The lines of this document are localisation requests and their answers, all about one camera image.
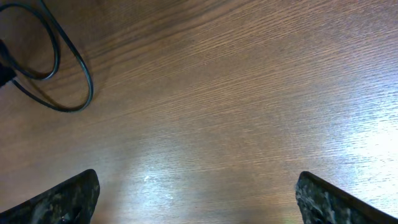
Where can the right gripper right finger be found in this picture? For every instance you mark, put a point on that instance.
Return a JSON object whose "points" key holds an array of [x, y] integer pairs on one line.
{"points": [[321, 202]]}

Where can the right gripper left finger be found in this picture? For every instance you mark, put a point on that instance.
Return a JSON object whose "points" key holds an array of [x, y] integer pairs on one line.
{"points": [[72, 201]]}

